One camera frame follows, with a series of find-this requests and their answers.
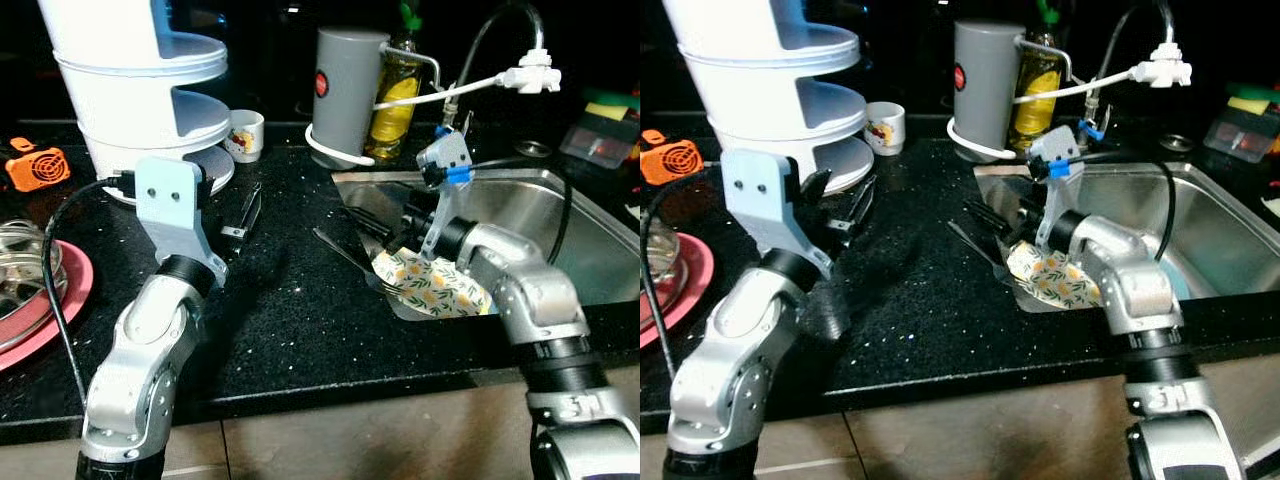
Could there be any white tiered plastic rack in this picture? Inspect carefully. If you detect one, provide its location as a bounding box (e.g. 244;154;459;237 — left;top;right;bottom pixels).
663;0;874;197
35;0;237;208

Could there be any pink plate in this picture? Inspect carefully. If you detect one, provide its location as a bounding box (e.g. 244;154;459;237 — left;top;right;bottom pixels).
640;232;717;351
0;238;97;374

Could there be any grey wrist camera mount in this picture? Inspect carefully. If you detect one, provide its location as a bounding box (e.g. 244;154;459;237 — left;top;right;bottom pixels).
1027;127;1087;257
414;130;477;263
720;148;834;283
133;155;229;291

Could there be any light blue bowl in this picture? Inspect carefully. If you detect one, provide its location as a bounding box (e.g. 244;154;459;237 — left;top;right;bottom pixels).
1158;262;1193;303

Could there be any yellow green sponge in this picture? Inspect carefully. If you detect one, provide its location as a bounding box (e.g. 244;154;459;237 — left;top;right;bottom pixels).
1228;85;1280;116
585;90;641;123

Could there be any clear sponge container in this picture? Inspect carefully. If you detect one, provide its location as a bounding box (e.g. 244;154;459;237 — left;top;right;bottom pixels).
1204;105;1280;164
558;110;641;167

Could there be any metal fork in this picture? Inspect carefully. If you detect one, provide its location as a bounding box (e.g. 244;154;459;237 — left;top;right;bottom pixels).
311;227;403;298
945;220;1019;289

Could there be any stainless steel sink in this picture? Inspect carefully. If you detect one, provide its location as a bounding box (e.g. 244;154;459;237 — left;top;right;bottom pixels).
973;160;1280;317
330;167;641;323

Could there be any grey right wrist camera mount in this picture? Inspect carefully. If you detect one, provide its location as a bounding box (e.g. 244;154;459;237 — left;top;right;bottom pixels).
1027;127;1087;257
414;130;477;263

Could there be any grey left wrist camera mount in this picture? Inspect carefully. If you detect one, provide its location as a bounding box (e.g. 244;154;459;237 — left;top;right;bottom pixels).
133;155;229;291
720;148;834;283

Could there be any grey water filter cylinder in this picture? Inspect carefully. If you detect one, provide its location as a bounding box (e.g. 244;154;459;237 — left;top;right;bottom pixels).
951;20;1031;161
312;28;393;166

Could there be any white faucet hose adapter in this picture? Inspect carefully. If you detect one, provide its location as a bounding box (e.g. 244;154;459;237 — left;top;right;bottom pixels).
1012;42;1194;106
372;45;563;111

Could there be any chrome faucet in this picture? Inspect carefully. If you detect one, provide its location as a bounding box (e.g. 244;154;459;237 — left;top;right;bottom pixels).
1085;0;1179;136
440;0;549;141

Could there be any white printed mug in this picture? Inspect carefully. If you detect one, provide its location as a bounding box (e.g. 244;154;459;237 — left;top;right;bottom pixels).
864;100;908;157
224;108;267;165

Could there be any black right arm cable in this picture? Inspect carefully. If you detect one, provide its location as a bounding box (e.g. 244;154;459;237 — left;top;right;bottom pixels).
1045;150;1178;263
430;155;574;267

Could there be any yellow oil bottle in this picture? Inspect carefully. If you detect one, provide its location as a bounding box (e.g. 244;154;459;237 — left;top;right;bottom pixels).
365;0;426;163
1007;0;1067;157

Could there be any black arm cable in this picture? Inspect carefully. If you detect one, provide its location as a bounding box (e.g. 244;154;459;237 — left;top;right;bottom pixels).
1045;150;1178;263
640;180;726;353
430;155;574;267
40;175;141;413

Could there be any floral print plate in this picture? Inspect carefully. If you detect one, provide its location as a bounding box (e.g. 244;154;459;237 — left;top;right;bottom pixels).
1004;240;1107;312
370;244;497;320

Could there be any white looped hose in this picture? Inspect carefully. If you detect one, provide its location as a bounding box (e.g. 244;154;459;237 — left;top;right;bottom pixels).
304;122;376;170
946;115;1016;164

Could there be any small orange fan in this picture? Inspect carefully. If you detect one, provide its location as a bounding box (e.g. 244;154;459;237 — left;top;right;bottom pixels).
4;137;74;194
640;128;707;187

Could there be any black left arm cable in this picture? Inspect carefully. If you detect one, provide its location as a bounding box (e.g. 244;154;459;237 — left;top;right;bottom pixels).
640;180;726;353
40;175;141;413

